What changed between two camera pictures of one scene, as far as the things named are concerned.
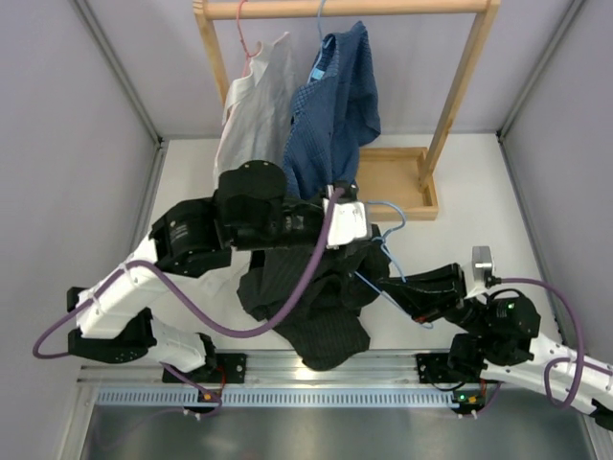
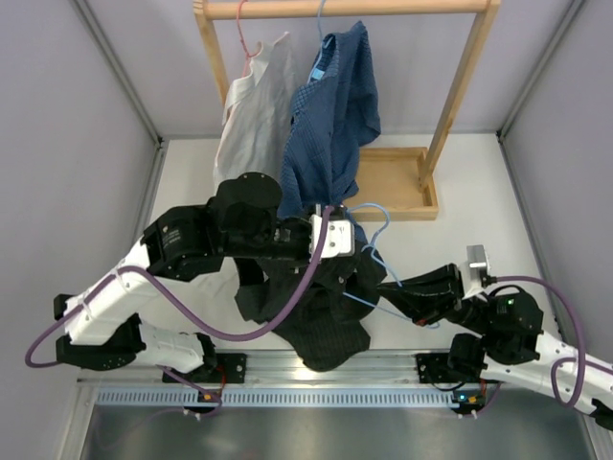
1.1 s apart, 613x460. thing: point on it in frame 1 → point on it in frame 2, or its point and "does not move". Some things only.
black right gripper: x=432 y=294 does not move
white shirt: x=257 y=110 does not move
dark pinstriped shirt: x=324 y=327 does not move
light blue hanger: x=396 y=264 → x=382 y=264
